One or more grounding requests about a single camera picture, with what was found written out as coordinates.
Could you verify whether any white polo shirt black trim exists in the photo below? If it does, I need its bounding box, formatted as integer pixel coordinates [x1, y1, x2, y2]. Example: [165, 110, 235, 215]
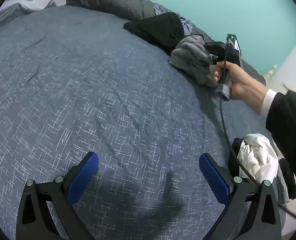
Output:
[232, 133, 279, 184]

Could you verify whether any grey knit sweater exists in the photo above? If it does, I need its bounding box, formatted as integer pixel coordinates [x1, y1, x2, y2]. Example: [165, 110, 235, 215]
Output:
[169, 35, 217, 88]

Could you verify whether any right forearm black sleeve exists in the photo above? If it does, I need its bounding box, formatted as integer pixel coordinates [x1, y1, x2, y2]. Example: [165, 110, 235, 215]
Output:
[260, 89, 296, 176]

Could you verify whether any light grey bed sheet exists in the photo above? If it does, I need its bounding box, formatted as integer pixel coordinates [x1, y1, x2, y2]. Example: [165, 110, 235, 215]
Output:
[0, 0, 66, 27]

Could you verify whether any dark grey rolled duvet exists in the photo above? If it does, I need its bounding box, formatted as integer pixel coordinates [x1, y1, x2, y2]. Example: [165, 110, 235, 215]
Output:
[65, 0, 267, 86]

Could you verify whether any person's right hand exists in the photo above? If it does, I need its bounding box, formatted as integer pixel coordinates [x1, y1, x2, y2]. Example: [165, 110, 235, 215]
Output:
[213, 62, 268, 115]

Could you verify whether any light blue striped garment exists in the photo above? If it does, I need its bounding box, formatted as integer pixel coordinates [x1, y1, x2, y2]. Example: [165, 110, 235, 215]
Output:
[153, 3, 194, 36]

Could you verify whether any black and grey folded garment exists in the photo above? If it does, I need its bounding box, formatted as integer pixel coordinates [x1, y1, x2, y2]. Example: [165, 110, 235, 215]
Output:
[276, 157, 296, 206]

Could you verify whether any blue patterned bed cover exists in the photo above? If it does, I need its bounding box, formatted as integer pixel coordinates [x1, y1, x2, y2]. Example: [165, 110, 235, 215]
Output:
[0, 6, 269, 239]

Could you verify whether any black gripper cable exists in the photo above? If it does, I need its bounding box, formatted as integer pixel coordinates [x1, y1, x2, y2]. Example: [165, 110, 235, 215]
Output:
[219, 38, 296, 222]

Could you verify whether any cream tufted headboard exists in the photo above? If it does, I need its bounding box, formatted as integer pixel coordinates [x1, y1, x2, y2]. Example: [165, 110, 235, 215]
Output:
[266, 45, 296, 94]

